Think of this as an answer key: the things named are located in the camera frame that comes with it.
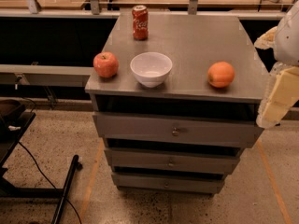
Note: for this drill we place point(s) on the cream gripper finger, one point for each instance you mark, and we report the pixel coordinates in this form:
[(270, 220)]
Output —
[(281, 93), (266, 40)]

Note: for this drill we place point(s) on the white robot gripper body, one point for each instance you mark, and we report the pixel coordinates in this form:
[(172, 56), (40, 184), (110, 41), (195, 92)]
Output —
[(288, 41)]

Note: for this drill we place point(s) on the orange fruit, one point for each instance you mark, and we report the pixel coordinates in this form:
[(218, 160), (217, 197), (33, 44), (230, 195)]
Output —
[(220, 74)]

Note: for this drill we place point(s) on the white bowl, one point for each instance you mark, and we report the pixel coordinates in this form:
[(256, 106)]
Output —
[(151, 69)]

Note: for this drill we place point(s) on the top grey drawer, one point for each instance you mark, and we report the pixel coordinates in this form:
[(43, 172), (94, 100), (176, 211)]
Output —
[(208, 132)]

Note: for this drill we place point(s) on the grey drawer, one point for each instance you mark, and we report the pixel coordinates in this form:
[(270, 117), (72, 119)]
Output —
[(208, 132), (170, 161), (125, 180)]

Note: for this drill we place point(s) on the grey drawer cabinet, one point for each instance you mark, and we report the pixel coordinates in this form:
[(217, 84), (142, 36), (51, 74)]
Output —
[(193, 43)]

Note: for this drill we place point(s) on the red soda can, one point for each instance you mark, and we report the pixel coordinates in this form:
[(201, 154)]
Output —
[(140, 22)]

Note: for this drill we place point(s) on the red apple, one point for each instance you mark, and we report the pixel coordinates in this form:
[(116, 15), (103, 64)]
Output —
[(105, 64)]

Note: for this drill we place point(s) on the middle grey drawer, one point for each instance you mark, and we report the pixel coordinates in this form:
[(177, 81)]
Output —
[(170, 161)]

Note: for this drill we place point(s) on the bottom grey drawer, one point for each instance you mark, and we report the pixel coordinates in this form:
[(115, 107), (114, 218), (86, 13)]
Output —
[(125, 180)]

